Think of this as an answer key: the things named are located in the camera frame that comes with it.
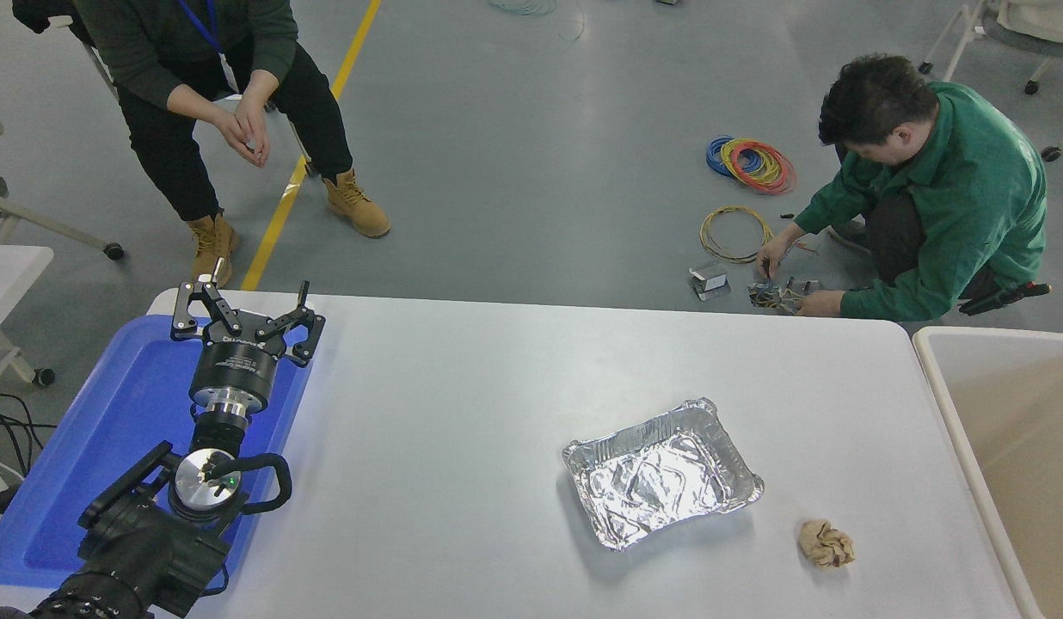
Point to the white side table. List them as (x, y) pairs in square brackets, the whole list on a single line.
[(7, 275)]

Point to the grey wheeled chair frame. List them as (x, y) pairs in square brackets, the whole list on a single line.
[(112, 250)]

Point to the seated person's left hand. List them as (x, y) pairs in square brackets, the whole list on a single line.
[(256, 120)]

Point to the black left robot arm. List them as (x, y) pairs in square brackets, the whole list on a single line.
[(144, 550)]

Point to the crouching person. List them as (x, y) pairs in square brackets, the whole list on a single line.
[(970, 189)]

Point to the crumpled tan paper ball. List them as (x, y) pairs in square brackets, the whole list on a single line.
[(826, 544)]

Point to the seated person's right hand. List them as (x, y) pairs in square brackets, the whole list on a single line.
[(235, 137)]

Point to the black bag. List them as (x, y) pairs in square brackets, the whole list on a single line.
[(41, 13)]

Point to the crouching person's right hand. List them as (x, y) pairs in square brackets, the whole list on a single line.
[(772, 256)]

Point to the seated person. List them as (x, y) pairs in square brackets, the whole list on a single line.
[(162, 137)]

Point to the crouching person's left hand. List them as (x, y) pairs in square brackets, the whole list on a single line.
[(821, 303)]

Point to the black belt tool pouch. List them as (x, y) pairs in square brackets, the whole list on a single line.
[(1000, 298)]

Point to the blue plastic tray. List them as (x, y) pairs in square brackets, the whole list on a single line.
[(110, 430)]

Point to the white wheeled office chair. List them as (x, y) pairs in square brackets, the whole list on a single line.
[(1013, 34)]

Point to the silver foil tray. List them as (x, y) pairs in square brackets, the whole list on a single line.
[(660, 477)]

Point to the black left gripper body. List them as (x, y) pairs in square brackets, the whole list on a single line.
[(235, 365)]

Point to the large pale bin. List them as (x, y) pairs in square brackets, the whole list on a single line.
[(1022, 413)]

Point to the seated person's chair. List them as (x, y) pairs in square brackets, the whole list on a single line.
[(307, 163)]

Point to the small metal box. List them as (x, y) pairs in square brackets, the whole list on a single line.
[(710, 279)]

